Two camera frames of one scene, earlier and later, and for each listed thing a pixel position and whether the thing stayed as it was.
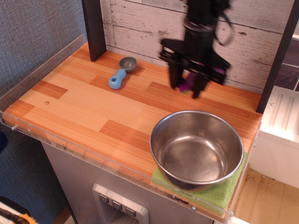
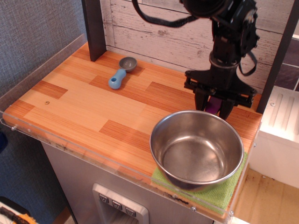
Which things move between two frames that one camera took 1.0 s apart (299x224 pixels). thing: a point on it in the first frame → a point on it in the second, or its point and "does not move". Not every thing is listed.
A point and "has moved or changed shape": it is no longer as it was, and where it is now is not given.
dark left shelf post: (95, 28) does not move
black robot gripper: (193, 62) → (222, 84)
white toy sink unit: (275, 153) does not move
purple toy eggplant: (189, 77) has moved or changed shape
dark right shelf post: (279, 59) does not move
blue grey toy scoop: (127, 64) does not move
